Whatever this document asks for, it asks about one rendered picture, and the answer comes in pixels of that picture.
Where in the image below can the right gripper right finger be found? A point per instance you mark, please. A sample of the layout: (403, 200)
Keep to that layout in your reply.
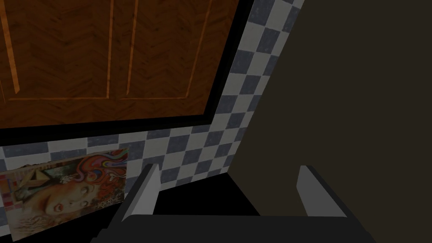
(319, 195)

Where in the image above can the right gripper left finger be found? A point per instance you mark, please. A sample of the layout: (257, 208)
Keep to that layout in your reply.
(143, 195)

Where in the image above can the colourful face picture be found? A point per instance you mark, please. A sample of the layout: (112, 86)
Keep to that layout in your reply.
(64, 192)

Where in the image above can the brown wooden panelled door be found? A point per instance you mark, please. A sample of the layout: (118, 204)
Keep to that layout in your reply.
(101, 57)

